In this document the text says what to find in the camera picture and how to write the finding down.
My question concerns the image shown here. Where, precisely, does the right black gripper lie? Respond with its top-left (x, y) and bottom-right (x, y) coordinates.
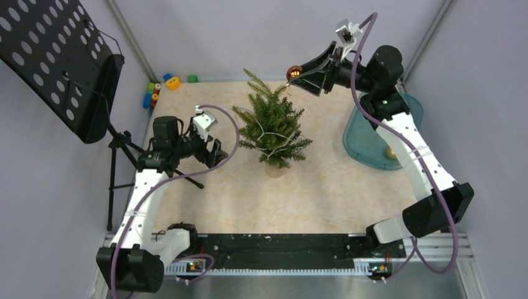
top-left (290, 42), bottom-right (376, 97)

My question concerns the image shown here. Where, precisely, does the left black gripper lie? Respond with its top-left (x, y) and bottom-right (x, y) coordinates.
top-left (172, 116), bottom-right (227, 168)

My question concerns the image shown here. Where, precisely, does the copper bauble ornament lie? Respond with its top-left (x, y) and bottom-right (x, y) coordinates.
top-left (286, 65), bottom-right (303, 82)

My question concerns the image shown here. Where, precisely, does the small green christmas tree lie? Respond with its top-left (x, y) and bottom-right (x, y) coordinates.
top-left (232, 69), bottom-right (313, 179)

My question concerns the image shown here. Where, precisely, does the gold bauble ornament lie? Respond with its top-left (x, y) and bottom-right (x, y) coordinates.
top-left (385, 147), bottom-right (397, 161)

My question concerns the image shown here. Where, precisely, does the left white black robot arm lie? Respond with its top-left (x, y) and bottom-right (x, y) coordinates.
top-left (96, 112), bottom-right (228, 293)

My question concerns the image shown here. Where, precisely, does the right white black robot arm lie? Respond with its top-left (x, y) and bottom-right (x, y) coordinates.
top-left (286, 42), bottom-right (474, 257)

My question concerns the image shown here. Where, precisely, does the green toy block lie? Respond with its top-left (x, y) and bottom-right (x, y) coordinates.
top-left (187, 74), bottom-right (199, 83)

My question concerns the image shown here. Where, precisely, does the yellow toy block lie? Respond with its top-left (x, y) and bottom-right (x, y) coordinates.
top-left (166, 76), bottom-right (181, 91)

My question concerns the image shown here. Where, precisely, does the stacked colourful brick toy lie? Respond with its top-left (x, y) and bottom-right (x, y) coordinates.
top-left (143, 83), bottom-right (161, 109)

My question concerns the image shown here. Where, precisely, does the black perforated music stand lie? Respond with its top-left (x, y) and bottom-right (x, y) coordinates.
top-left (0, 0), bottom-right (205, 231)

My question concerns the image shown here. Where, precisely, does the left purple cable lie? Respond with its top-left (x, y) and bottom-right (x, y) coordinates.
top-left (110, 104), bottom-right (241, 299)

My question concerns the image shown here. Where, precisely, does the purple cable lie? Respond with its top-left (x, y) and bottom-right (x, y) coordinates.
top-left (349, 12), bottom-right (460, 283)
top-left (110, 104), bottom-right (241, 299)

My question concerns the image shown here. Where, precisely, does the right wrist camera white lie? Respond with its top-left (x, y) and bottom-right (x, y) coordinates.
top-left (335, 19), bottom-right (363, 59)

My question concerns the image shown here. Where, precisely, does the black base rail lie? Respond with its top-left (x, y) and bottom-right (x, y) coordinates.
top-left (166, 234), bottom-right (407, 276)

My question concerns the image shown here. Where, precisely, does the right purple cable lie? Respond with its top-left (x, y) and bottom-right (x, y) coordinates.
top-left (349, 12), bottom-right (460, 283)

